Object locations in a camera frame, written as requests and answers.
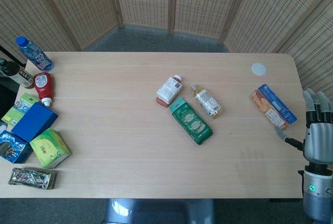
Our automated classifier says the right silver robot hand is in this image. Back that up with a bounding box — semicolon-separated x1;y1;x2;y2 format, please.
273;89;333;167

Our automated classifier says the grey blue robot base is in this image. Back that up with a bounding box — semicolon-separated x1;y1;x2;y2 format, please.
103;198;216;224

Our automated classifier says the yellow tea drink bottle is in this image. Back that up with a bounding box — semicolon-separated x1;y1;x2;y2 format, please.
189;83;224;119

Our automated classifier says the blue orange cracker box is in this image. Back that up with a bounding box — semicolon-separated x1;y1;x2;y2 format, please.
250;83;298;130

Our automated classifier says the white round lid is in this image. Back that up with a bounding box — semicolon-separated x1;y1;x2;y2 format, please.
251;62;267;76

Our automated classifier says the green foil snack pouch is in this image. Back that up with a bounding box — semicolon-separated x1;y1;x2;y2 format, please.
169;96;213;146

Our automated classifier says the white bottle brown cap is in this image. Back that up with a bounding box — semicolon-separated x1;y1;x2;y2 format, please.
156;74;184;109

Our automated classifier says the woven bamboo folding screen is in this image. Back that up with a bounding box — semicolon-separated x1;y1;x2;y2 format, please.
0;0;333;99

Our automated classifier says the green yellow tissue box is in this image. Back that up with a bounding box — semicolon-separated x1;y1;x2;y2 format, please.
29;128;71;169

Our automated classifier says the red ketchup bottle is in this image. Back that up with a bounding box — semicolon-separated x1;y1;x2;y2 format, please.
33;71;54;107

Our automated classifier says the plain blue box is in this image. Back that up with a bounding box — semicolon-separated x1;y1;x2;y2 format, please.
11;102;59;143

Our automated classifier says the silver foil snack pack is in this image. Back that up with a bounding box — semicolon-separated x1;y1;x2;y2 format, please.
7;167;58;191

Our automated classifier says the blue capped water bottle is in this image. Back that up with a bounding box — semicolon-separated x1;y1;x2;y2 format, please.
16;35;55;72

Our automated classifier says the green blue carded package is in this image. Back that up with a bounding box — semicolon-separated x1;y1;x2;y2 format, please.
1;92;42;127

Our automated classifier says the blue printed carton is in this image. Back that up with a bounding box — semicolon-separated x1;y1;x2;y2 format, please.
0;130;33;165

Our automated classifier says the dark soy sauce bottle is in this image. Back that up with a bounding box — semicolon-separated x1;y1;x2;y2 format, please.
0;58;35;90

